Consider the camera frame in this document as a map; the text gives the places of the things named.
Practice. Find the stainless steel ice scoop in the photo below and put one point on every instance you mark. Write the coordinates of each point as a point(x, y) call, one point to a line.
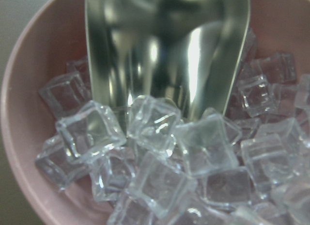
point(186, 51)

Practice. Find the pile of clear ice cubes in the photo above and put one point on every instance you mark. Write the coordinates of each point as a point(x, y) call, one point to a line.
point(146, 165)

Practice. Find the pink bowl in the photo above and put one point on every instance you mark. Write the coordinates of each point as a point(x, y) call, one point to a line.
point(55, 35)

